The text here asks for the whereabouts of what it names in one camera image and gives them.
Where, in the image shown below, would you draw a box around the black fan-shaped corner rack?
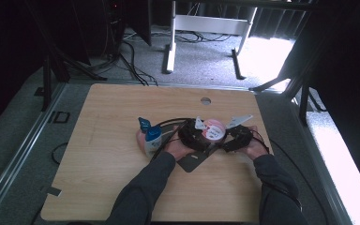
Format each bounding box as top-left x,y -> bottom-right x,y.
156,116 -> 229,173

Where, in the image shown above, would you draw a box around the white tube with blue cap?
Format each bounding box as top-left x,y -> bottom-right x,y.
143,125 -> 164,159

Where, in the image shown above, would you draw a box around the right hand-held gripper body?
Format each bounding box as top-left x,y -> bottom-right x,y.
224,113 -> 254,150

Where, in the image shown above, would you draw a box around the black cables under desk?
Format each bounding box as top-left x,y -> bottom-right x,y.
174,29 -> 234,44

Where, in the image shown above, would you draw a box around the grey metal rail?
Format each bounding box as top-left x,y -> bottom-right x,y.
289,96 -> 354,225
0,82 -> 68,225

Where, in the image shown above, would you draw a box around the black metal stand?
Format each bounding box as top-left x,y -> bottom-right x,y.
248,31 -> 326,127
24,0 -> 108,113

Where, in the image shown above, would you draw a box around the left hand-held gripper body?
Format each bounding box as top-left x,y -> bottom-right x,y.
177,116 -> 211,153

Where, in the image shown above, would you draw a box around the grey tape piece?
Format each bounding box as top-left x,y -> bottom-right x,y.
39,185 -> 63,198

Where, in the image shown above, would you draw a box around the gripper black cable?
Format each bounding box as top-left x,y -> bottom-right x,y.
251,128 -> 330,225
149,125 -> 184,162

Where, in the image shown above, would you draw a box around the bundle of black floor cables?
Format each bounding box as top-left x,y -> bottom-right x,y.
117,39 -> 159,87

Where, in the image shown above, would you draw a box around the pink round tub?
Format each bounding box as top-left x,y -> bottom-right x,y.
200,117 -> 228,145

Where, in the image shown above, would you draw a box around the white desk frame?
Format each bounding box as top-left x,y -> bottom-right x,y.
161,0 -> 259,81

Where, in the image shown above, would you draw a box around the person's left hand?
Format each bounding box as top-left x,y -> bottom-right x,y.
164,135 -> 196,162

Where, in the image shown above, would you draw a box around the person's right hand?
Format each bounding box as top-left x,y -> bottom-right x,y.
238,125 -> 271,161

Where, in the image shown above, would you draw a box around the black cable loop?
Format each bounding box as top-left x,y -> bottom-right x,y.
51,142 -> 70,166

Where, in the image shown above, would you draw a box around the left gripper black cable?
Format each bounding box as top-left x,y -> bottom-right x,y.
149,125 -> 184,162

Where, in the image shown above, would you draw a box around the black computer tower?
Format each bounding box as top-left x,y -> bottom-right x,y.
87,0 -> 127,59

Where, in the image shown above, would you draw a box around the black rectangular floor bracket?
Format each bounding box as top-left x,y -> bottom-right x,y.
48,110 -> 71,125

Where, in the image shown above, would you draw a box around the pink bottle with blue cap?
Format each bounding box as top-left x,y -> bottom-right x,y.
136,116 -> 153,155

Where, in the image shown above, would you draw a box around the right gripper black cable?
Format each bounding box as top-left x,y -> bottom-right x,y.
251,128 -> 330,225

